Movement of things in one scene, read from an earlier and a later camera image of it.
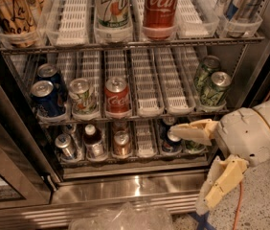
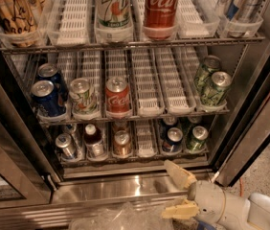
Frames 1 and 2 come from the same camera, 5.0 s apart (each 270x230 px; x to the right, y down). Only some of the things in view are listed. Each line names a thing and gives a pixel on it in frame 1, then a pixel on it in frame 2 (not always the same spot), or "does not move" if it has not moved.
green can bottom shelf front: (193, 148) does not move
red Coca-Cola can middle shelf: (117, 96) does not move
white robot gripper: (246, 134) -> (208, 197)
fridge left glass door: (18, 167) does not move
